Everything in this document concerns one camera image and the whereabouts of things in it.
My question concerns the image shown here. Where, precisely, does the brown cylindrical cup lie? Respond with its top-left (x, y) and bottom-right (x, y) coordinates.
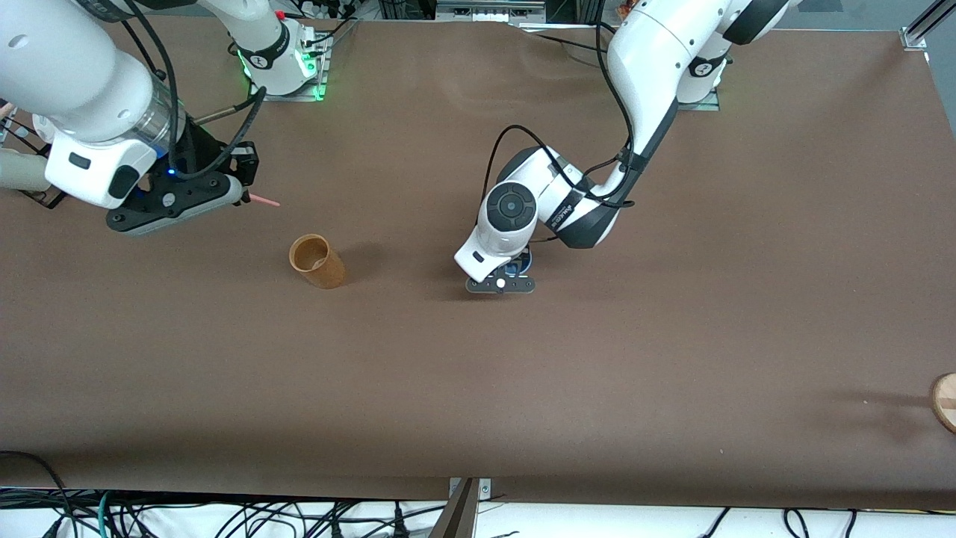
top-left (289, 234), bottom-right (347, 289)

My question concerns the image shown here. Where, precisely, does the white power strip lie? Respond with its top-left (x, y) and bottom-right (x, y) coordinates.
top-left (288, 0), bottom-right (353, 20)

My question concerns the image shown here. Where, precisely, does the black equipment box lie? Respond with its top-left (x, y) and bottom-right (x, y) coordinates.
top-left (379, 0), bottom-right (438, 21)

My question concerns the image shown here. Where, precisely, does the grey equipment box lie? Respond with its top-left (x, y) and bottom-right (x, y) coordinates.
top-left (435, 0), bottom-right (547, 23)

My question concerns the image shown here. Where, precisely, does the dark angled bar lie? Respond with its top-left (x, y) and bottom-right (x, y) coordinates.
top-left (429, 478), bottom-right (479, 538)

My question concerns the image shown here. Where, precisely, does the round wooden board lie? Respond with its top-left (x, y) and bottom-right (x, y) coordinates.
top-left (931, 373), bottom-right (956, 434)

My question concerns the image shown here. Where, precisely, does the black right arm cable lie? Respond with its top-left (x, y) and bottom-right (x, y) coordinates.
top-left (119, 0), bottom-right (267, 182)

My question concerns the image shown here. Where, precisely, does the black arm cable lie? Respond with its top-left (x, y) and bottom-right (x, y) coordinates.
top-left (482, 21), bottom-right (637, 208)
top-left (119, 0), bottom-right (267, 182)

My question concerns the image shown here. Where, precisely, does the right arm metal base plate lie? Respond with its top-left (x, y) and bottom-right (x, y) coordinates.
top-left (248, 30), bottom-right (330, 102)

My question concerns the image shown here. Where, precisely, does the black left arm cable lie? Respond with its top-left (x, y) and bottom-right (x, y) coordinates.
top-left (482, 21), bottom-right (637, 208)

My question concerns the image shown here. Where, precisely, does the black cable on table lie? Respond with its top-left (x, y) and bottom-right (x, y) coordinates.
top-left (521, 21), bottom-right (617, 57)

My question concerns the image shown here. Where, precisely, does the black looped floor cable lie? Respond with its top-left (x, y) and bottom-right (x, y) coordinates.
top-left (0, 451), bottom-right (77, 538)

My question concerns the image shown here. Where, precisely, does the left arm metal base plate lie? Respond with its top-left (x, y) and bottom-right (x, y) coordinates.
top-left (674, 88), bottom-right (721, 111)

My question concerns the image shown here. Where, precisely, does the aluminium frame profile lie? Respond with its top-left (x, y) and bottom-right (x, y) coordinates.
top-left (900, 0), bottom-right (956, 52)

